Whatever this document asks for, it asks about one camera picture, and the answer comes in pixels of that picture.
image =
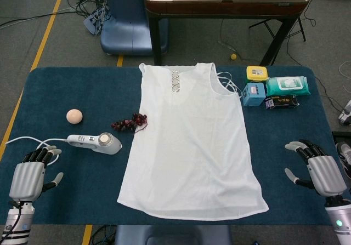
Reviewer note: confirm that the black snack packet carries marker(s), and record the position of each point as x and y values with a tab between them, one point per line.
282	102

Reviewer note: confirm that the grey floor device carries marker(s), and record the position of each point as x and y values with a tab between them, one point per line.
345	116

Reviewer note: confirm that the brown mahjong table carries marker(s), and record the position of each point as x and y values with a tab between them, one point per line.
219	6

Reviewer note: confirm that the beige egg-shaped ball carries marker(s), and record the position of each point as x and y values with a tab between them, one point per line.
74	116

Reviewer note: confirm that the black metal stand frame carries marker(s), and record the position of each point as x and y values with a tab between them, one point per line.
301	25

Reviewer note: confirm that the dark blue table mat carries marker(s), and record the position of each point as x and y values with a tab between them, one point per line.
82	91

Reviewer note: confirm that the grey sneaker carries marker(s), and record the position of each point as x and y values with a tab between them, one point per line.
346	154

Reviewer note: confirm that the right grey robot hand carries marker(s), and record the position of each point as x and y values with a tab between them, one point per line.
326	173

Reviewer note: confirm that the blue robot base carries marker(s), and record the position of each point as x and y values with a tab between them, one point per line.
170	235

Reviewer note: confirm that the light blue cardboard box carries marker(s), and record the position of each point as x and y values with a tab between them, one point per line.
253	94

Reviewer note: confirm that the green wet wipes pack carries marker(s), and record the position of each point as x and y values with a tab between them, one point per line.
288	86

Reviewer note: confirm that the yellow lidded box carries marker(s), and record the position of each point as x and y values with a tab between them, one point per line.
257	73

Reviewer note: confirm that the grey power strip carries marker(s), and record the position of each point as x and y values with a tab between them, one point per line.
90	23

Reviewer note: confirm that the blue machine pedestal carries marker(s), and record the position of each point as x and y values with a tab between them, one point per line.
123	31

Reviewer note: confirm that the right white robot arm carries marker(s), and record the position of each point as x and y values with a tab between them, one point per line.
338	228

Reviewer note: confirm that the small yellow ball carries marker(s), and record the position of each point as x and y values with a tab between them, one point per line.
233	57

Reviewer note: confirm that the white handheld steamer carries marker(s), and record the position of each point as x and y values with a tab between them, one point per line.
109	146

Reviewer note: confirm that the white sleeveless top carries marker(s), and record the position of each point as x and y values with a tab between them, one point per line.
192	146

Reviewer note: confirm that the dark red grape bunch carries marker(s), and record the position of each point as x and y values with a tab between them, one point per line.
137	118

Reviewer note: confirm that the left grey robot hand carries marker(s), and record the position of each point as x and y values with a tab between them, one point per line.
27	179

